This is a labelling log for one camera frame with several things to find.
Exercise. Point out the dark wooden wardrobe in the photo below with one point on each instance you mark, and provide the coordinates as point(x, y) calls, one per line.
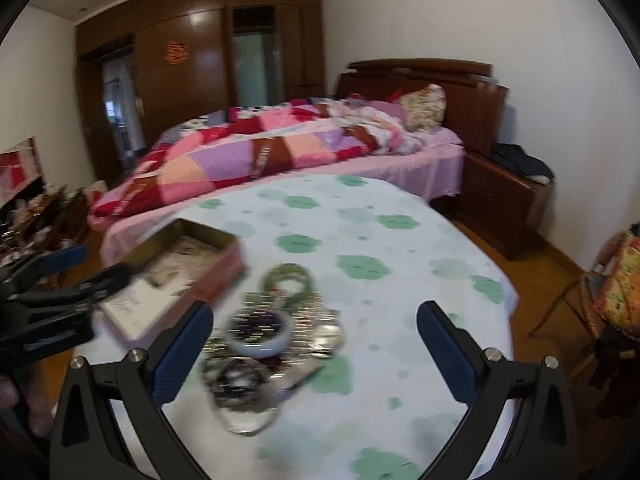
point(206, 81)

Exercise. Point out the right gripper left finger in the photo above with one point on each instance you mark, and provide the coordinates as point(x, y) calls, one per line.
point(86, 440)

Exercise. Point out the pink bed sheet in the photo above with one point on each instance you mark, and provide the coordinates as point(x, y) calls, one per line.
point(434, 171)

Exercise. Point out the television screen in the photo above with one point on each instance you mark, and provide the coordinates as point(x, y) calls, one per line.
point(20, 167)

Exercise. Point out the pink tin box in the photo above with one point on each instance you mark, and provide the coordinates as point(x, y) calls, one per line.
point(159, 279)

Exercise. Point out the patchwork quilt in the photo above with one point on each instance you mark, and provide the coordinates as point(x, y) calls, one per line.
point(255, 143)

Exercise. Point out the cluttered wooden tv cabinet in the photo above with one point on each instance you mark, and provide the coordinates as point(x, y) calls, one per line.
point(49, 222)

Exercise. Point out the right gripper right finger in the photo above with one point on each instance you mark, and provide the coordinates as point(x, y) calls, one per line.
point(541, 442)

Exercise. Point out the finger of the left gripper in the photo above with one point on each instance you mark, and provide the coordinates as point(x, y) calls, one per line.
point(64, 259)
point(106, 283)

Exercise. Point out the wooden nightstand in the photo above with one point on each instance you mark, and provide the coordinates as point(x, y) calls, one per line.
point(504, 209)

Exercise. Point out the wooden headboard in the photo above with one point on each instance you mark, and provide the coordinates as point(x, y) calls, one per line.
point(475, 100)

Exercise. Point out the green jade bangle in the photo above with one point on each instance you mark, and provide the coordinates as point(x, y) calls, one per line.
point(289, 284)

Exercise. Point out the silver wristwatch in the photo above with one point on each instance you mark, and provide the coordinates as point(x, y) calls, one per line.
point(317, 335)

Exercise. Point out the red double happiness decal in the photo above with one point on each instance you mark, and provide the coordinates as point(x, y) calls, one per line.
point(176, 52)

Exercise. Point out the person's left hand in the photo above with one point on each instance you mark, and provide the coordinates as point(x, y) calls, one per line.
point(31, 407)

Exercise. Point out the floral pillow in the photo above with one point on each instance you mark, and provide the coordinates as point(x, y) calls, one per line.
point(424, 109)

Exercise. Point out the cloud pattern tablecloth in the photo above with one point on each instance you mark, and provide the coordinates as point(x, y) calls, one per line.
point(379, 409)

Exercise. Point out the yellow floral cushion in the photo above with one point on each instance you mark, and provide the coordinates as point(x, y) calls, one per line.
point(618, 302)

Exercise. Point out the dark clothes on nightstand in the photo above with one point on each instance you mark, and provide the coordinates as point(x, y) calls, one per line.
point(512, 157)

